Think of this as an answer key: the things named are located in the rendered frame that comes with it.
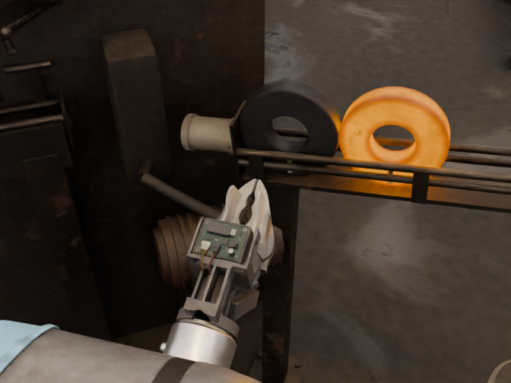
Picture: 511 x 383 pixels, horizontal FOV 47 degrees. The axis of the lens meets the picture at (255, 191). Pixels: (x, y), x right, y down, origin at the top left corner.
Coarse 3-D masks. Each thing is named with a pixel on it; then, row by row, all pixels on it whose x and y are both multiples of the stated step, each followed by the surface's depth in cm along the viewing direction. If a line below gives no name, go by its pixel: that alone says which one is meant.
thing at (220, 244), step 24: (192, 240) 66; (216, 240) 66; (240, 240) 65; (192, 264) 67; (216, 264) 64; (240, 264) 64; (216, 288) 65; (240, 288) 69; (192, 312) 62; (216, 312) 61
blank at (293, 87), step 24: (264, 96) 84; (288, 96) 83; (312, 96) 83; (240, 120) 88; (264, 120) 87; (312, 120) 85; (336, 120) 85; (264, 144) 90; (288, 144) 91; (312, 144) 87; (336, 144) 86
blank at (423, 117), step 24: (360, 96) 83; (384, 96) 79; (408, 96) 79; (360, 120) 82; (384, 120) 81; (408, 120) 80; (432, 120) 79; (360, 144) 85; (432, 144) 81; (360, 168) 87
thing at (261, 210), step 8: (256, 184) 76; (256, 192) 75; (264, 192) 75; (256, 200) 70; (264, 200) 73; (256, 208) 70; (264, 208) 74; (256, 216) 71; (264, 216) 73; (248, 224) 73; (256, 224) 71; (264, 224) 73; (264, 232) 72
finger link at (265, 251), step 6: (270, 216) 74; (270, 222) 74; (270, 228) 73; (270, 234) 73; (264, 240) 72; (270, 240) 72; (258, 246) 71; (264, 246) 71; (270, 246) 71; (258, 252) 71; (264, 252) 71; (270, 252) 71; (264, 258) 70; (270, 258) 71; (264, 264) 71; (264, 270) 70
